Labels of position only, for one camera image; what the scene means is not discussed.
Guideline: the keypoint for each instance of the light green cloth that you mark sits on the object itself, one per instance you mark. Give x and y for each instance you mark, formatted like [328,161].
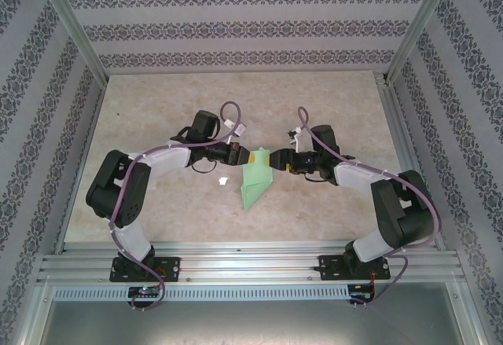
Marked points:
[255,180]

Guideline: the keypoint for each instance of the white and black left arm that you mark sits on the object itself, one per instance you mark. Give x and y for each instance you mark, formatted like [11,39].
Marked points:
[169,160]

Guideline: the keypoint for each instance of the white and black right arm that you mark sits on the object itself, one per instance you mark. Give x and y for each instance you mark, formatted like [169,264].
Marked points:
[353,176]

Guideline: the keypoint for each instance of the grey metal sheet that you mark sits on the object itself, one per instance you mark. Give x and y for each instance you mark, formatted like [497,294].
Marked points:
[251,323]

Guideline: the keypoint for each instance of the small white paper scrap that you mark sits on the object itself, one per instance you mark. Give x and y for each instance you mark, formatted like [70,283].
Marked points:
[222,181]

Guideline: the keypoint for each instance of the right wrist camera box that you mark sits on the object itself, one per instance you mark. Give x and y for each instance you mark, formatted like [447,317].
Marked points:
[296,140]

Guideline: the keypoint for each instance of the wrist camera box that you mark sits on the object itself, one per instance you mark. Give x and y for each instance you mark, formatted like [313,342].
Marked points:
[241,129]
[296,140]

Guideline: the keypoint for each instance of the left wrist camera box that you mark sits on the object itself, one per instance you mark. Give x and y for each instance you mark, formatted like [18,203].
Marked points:
[241,129]

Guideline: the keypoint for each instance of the aluminium side rail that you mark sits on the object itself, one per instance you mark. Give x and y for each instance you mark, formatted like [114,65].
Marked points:
[82,164]
[408,164]

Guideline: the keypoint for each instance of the aluminium mounting rail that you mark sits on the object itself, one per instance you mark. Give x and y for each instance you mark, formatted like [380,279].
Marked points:
[243,262]

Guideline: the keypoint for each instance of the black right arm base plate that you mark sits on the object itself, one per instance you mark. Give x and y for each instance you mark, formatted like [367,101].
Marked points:
[328,268]

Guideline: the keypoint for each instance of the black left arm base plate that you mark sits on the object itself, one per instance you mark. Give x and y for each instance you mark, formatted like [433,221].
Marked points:
[173,268]

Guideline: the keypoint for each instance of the aluminium frame post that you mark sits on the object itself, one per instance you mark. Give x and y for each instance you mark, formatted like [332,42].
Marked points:
[420,23]
[70,23]

